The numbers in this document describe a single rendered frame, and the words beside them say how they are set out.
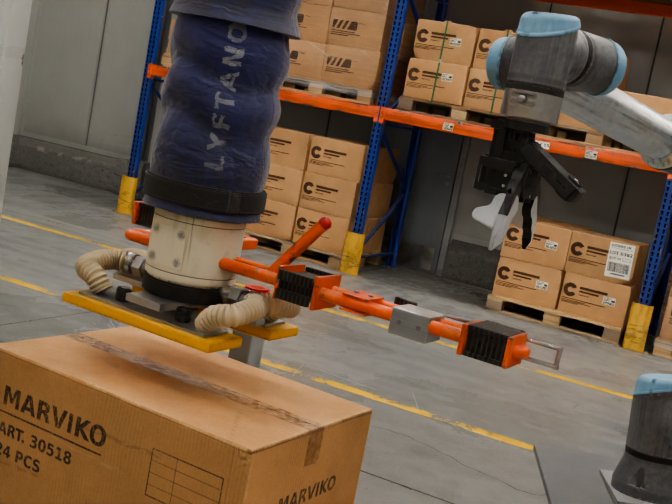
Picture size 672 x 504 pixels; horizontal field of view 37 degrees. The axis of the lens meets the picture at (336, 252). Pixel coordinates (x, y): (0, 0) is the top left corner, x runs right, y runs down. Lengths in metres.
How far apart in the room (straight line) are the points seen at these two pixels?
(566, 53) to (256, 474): 0.80
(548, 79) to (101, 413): 0.92
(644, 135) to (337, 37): 7.77
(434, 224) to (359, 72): 1.97
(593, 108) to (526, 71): 0.36
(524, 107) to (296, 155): 8.33
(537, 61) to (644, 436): 1.09
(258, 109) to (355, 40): 7.84
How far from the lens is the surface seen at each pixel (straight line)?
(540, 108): 1.53
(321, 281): 1.68
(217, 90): 1.73
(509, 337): 1.54
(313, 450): 1.75
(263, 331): 1.84
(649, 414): 2.35
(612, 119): 1.92
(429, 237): 10.56
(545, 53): 1.54
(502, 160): 1.54
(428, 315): 1.61
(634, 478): 2.38
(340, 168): 9.59
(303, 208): 9.77
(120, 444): 1.74
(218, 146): 1.74
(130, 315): 1.78
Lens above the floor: 1.48
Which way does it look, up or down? 8 degrees down
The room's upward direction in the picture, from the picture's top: 11 degrees clockwise
